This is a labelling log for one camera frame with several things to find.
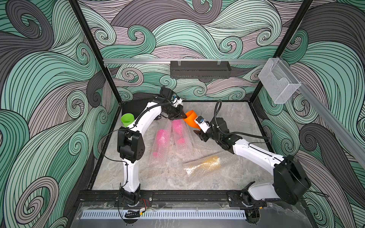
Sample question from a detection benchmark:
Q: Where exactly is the orange plastic wine glass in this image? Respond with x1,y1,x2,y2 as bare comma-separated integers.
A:
184,110,200,130

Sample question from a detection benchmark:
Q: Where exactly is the green plastic wine glass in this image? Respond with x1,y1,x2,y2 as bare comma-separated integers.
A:
120,113,135,127

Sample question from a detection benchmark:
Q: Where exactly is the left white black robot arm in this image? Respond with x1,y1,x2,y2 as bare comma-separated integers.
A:
117,86,186,205

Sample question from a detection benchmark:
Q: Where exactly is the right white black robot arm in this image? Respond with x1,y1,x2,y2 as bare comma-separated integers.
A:
186,100,311,207

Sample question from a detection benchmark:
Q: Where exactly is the magenta wine glass middle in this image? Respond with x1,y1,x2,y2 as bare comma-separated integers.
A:
172,120,185,145

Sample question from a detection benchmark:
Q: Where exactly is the pink wine glass left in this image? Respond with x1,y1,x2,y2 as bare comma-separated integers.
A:
152,129,170,158

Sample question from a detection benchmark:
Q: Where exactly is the bubble wrap of magenta glass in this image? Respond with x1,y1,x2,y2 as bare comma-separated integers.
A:
172,119,193,156

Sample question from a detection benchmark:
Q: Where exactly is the yellow wine glass wrapped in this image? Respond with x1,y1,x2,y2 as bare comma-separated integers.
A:
185,156,222,173

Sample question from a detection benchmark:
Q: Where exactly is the bubble wrap of yellow glass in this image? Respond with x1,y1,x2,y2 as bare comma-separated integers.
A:
182,151,236,179

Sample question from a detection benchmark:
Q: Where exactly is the bubble wrap of pink glass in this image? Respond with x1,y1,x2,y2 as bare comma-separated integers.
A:
150,120,172,162

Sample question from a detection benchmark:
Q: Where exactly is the black hard case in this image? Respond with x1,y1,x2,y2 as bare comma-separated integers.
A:
121,98,150,119

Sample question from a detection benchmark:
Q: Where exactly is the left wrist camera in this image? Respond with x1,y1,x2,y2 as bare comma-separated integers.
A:
171,95,183,107

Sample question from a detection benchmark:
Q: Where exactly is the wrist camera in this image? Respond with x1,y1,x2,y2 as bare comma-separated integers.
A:
171,95,183,107
195,116,210,133

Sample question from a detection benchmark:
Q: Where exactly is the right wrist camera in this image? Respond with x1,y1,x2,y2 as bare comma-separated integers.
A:
195,116,210,133

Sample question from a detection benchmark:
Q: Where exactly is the black perforated wall tray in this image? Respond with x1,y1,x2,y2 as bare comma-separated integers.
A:
170,60,232,79

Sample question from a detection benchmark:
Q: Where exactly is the clear plastic wall bin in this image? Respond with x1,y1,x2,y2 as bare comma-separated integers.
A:
259,58,301,104

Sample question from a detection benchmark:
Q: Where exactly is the white slotted cable duct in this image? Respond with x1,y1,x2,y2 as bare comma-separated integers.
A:
80,209,246,220

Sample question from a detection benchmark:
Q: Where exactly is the aluminium back wall rail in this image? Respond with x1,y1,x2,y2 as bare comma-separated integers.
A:
103,58,269,65

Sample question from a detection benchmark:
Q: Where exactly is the aluminium wall rail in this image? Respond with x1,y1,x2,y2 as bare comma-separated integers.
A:
103,58,269,65
283,57,365,166

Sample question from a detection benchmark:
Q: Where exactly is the black front mounting rail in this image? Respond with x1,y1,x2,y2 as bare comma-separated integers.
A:
76,189,303,203

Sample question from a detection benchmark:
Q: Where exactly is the aluminium right wall rail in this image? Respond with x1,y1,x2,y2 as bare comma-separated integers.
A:
283,57,365,166

